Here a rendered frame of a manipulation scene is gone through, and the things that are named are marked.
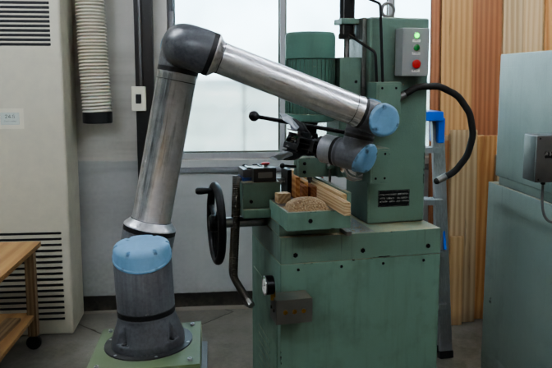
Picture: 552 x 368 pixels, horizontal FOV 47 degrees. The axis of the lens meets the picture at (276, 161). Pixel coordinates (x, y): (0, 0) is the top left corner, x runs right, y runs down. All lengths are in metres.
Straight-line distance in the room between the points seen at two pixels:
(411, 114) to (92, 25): 1.80
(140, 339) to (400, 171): 1.10
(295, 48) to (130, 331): 1.07
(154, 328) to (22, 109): 1.90
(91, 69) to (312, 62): 1.53
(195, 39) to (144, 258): 0.57
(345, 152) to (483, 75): 1.94
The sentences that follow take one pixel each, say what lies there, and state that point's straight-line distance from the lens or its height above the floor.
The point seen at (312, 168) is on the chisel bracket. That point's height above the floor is 0.99.
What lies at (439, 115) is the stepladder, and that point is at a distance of 3.06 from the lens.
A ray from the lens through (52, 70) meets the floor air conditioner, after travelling 3.33.
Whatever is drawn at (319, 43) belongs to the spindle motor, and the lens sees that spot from 2.19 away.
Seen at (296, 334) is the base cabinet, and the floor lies 0.47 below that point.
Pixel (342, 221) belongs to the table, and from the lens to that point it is 2.03.
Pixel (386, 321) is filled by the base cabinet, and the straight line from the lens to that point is 2.29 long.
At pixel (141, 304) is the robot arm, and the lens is 1.67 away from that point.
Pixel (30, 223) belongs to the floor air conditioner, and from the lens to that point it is 3.44.
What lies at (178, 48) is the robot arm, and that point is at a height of 1.39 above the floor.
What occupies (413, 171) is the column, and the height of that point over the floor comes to 0.98.
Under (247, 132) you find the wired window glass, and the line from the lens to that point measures 3.63.
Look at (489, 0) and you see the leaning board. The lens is 3.79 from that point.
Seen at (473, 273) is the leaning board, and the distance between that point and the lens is 3.64.
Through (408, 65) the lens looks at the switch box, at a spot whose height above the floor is 1.36.
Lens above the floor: 1.31
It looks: 7 degrees down
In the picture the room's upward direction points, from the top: straight up
